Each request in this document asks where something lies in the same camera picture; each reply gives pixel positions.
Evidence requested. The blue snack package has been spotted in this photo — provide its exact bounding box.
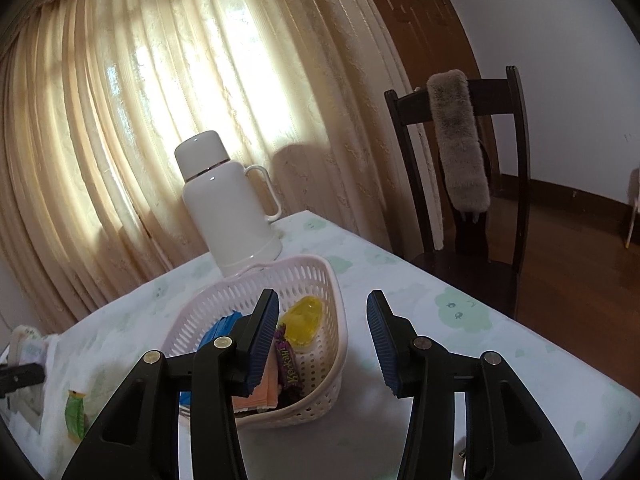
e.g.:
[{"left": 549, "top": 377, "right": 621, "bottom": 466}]
[{"left": 178, "top": 310, "right": 245, "bottom": 409}]

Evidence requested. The grey fuzzy cloth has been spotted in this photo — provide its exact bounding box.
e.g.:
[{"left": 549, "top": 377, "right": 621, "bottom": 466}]
[{"left": 426, "top": 70, "right": 490, "bottom": 214}]

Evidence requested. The green yellow snack bag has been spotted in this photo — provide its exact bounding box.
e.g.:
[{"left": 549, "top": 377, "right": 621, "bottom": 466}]
[{"left": 64, "top": 390, "right": 90, "bottom": 443}]

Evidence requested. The beige curtain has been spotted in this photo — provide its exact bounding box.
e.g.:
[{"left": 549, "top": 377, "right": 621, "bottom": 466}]
[{"left": 1, "top": 0, "right": 422, "bottom": 332}]

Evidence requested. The white printed snack bag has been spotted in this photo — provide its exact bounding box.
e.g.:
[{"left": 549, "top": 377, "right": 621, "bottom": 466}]
[{"left": 1, "top": 325, "right": 60, "bottom": 434}]

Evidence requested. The yellow jelly cup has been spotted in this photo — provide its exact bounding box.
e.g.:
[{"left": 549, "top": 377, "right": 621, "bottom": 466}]
[{"left": 279, "top": 296, "right": 323, "bottom": 350}]

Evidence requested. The white thermos jug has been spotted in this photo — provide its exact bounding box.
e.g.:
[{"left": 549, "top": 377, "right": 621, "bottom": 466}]
[{"left": 175, "top": 130, "right": 282, "bottom": 278}]

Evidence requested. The pink plastic basket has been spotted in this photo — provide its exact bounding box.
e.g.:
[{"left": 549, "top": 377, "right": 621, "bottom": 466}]
[{"left": 162, "top": 255, "right": 348, "bottom": 429}]

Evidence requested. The dark wooden chair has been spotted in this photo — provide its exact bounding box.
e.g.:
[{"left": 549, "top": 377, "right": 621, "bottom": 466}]
[{"left": 384, "top": 66, "right": 530, "bottom": 318}]

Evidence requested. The clear cake slice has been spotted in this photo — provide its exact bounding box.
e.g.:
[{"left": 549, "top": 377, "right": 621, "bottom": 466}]
[{"left": 232, "top": 347, "right": 280, "bottom": 413}]

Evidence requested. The purple candy wrapper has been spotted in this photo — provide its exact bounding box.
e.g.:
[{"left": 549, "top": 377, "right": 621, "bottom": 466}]
[{"left": 273, "top": 324, "right": 303, "bottom": 402}]

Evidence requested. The green patterned tablecloth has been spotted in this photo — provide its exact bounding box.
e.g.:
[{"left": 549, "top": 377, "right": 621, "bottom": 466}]
[{"left": 1, "top": 212, "right": 639, "bottom": 479}]

